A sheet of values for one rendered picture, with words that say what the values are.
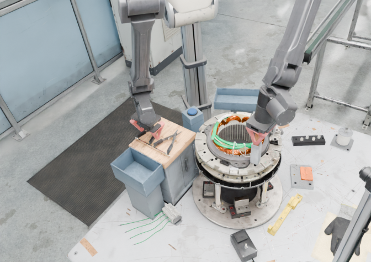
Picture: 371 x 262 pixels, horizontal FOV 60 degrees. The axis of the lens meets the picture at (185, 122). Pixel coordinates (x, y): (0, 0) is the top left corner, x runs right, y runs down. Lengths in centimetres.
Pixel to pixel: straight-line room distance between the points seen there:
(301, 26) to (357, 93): 256
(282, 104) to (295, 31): 19
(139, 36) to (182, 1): 47
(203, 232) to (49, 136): 216
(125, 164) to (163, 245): 35
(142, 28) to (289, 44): 38
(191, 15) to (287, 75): 58
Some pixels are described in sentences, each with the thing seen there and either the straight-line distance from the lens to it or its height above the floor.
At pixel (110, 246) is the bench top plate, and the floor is 78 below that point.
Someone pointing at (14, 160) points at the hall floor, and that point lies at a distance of 317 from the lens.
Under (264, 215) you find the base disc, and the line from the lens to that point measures 138.
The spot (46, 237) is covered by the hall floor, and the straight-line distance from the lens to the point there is 253.
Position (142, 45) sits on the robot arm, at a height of 155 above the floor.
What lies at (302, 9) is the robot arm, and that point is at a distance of 92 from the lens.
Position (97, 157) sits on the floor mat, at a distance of 281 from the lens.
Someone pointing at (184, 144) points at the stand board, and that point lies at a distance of 126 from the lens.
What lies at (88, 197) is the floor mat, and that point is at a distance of 257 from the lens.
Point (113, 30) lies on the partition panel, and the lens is 374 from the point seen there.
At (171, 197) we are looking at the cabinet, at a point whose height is 85.
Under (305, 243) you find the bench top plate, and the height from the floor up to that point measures 78.
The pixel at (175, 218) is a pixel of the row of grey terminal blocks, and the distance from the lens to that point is 136.
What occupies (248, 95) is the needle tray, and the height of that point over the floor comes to 103.
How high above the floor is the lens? 197
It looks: 42 degrees down
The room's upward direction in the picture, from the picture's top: 7 degrees counter-clockwise
